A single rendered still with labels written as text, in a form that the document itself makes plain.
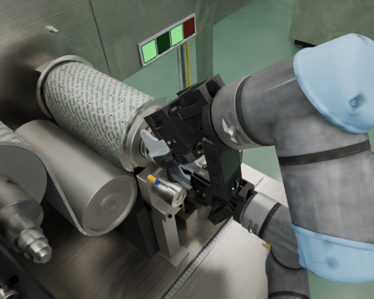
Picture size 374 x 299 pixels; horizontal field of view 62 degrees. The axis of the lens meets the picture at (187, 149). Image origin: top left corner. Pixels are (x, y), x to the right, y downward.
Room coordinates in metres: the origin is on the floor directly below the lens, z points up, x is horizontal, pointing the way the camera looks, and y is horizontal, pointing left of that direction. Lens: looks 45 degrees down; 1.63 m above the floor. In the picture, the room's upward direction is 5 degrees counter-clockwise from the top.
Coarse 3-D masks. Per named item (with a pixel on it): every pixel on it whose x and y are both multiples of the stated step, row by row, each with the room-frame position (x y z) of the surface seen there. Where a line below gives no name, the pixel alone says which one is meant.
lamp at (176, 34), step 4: (176, 28) 0.94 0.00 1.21; (180, 28) 0.95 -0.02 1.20; (172, 32) 0.92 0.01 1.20; (176, 32) 0.94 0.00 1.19; (180, 32) 0.95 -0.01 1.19; (172, 36) 0.92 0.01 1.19; (176, 36) 0.93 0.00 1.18; (180, 36) 0.95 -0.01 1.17; (172, 40) 0.92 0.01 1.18; (176, 40) 0.93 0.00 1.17; (180, 40) 0.95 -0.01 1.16; (172, 44) 0.92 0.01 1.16
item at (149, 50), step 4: (148, 44) 0.85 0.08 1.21; (152, 44) 0.86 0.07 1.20; (144, 48) 0.84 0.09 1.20; (148, 48) 0.85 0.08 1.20; (152, 48) 0.86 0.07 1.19; (144, 52) 0.83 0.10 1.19; (148, 52) 0.85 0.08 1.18; (152, 52) 0.86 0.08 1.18; (144, 56) 0.83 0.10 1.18; (148, 56) 0.84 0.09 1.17; (152, 56) 0.85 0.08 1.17; (144, 60) 0.83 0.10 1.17; (148, 60) 0.84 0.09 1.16
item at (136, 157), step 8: (48, 80) 0.56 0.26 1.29; (152, 112) 0.41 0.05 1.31; (144, 120) 0.39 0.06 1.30; (136, 128) 0.38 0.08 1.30; (144, 128) 0.39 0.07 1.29; (136, 136) 0.38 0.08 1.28; (128, 144) 0.37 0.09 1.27; (136, 144) 0.37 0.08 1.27; (128, 152) 0.37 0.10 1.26; (136, 152) 0.37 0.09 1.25; (136, 160) 0.37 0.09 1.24; (144, 160) 0.38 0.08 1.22
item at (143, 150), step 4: (148, 128) 0.39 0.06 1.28; (152, 132) 0.39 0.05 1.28; (140, 140) 0.38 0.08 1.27; (140, 144) 0.38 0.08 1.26; (144, 144) 0.37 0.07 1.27; (140, 148) 0.38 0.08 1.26; (144, 148) 0.37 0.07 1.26; (140, 152) 0.38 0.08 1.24; (144, 152) 0.37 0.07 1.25; (144, 156) 0.38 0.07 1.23; (148, 156) 0.37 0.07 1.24
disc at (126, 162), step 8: (144, 104) 0.41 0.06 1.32; (152, 104) 0.42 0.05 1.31; (160, 104) 0.43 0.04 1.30; (136, 112) 0.39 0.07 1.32; (144, 112) 0.40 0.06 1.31; (128, 120) 0.38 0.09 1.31; (136, 120) 0.39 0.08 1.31; (128, 128) 0.38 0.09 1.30; (128, 136) 0.38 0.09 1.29; (120, 144) 0.36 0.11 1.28; (120, 152) 0.36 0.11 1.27; (120, 160) 0.36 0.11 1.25; (128, 160) 0.37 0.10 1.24; (128, 168) 0.36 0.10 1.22; (136, 168) 0.37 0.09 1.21
